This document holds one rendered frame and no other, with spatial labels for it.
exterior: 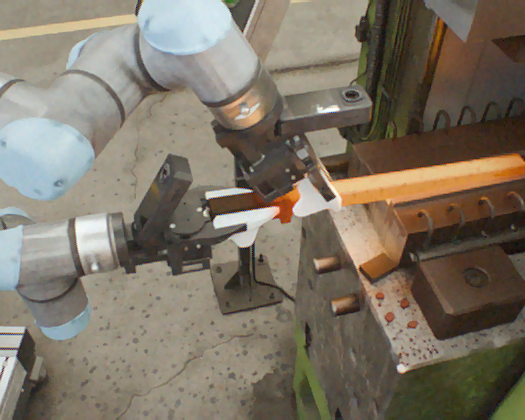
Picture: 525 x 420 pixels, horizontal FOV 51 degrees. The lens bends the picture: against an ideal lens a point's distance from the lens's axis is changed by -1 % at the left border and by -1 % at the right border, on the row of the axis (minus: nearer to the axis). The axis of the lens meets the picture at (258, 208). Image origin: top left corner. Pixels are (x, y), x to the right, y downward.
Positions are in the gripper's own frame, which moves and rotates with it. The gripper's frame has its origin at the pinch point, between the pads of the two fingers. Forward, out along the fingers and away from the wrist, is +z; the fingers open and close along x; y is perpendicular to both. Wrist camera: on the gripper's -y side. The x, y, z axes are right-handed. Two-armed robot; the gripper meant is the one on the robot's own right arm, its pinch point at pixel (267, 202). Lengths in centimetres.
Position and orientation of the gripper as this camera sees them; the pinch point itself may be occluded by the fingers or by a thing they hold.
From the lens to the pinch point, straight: 72.3
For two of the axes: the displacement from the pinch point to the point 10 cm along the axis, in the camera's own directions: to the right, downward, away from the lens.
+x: 2.5, 7.0, -6.7
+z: 9.7, -1.7, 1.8
